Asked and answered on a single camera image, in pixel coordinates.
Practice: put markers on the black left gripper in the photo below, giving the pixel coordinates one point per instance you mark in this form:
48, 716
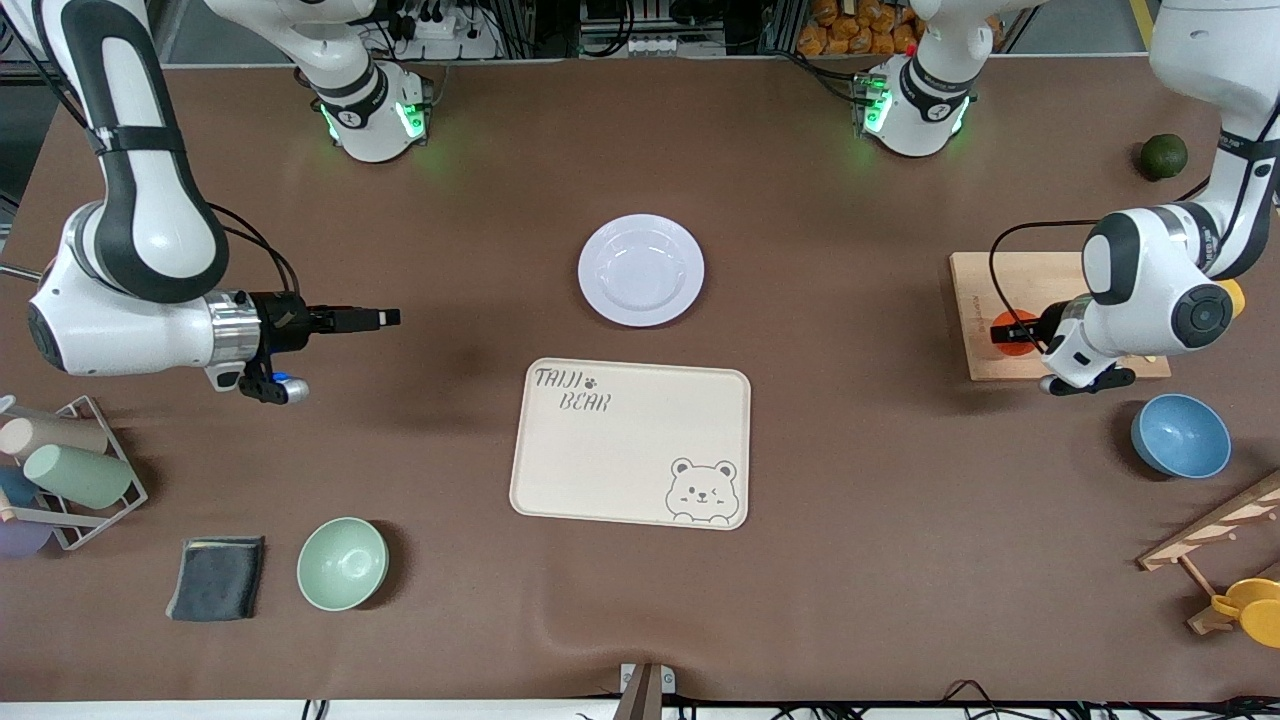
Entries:
1047, 322

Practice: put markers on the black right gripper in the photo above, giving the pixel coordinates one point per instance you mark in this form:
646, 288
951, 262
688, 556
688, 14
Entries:
281, 320

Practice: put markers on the orange fruit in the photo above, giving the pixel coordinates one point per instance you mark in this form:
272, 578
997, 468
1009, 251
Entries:
1008, 349

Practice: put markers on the white round plate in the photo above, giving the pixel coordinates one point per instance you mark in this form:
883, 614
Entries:
640, 270

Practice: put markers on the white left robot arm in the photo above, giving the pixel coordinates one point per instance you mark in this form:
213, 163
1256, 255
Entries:
1150, 270

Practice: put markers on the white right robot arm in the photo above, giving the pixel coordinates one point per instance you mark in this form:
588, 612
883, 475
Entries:
140, 200

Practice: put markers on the wooden cutting board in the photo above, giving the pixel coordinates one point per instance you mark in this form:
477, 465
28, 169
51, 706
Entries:
1010, 290

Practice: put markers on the blue bowl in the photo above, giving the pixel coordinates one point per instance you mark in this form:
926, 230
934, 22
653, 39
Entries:
1182, 437

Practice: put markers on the yellow lemon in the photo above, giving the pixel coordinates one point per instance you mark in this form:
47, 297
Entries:
1236, 296

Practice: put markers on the dark green round fruit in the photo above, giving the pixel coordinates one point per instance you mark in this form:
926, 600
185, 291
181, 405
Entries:
1164, 157

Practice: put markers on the light green bowl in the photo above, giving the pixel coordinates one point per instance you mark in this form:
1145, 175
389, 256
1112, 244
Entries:
342, 565

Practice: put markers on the wooden mug rack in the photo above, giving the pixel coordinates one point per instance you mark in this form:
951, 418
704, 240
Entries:
1200, 535

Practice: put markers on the cream tray with bear print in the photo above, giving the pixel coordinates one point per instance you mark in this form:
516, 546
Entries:
620, 450

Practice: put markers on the white power strip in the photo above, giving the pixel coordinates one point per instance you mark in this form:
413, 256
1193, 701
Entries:
445, 35

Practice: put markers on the folded grey cloth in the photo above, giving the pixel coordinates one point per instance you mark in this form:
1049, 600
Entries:
215, 580

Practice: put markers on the light green cup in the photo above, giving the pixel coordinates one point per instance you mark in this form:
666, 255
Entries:
80, 477

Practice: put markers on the beige cup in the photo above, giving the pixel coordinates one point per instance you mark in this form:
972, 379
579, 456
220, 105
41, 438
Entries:
55, 435

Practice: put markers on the pile of orange bread buns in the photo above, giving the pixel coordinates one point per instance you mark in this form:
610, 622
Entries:
860, 28

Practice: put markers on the yellow mug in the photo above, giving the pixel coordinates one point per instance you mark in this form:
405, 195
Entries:
1252, 610

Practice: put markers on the blue cup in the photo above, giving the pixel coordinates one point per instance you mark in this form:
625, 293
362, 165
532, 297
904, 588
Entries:
15, 487

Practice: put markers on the purple cup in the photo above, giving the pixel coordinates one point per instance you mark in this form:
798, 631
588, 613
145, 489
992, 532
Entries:
22, 540

